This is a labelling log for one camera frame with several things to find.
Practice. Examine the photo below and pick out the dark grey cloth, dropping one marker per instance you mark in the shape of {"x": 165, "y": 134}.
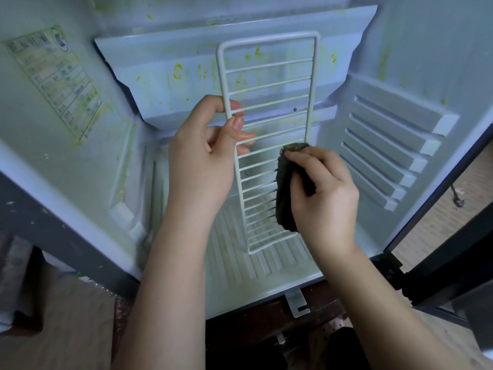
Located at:
{"x": 286, "y": 188}

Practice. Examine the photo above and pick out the person's left hand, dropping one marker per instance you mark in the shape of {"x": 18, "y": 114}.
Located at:
{"x": 200, "y": 165}

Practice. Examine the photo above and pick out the fridge door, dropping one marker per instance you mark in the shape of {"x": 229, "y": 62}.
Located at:
{"x": 451, "y": 273}

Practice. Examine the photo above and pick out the person's dark trousers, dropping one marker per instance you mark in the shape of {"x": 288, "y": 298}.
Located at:
{"x": 339, "y": 352}

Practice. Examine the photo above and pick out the dark red wooden stand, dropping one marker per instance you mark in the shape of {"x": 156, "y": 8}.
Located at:
{"x": 246, "y": 335}

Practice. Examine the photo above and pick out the person's right hand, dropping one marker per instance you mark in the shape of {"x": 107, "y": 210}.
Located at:
{"x": 327, "y": 204}

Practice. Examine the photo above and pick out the person's left forearm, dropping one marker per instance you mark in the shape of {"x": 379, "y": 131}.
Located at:
{"x": 162, "y": 304}

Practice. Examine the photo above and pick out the grey mini fridge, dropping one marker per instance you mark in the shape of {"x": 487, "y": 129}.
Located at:
{"x": 77, "y": 204}

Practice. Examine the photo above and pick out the person's right forearm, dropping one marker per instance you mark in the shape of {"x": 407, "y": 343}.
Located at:
{"x": 385, "y": 319}

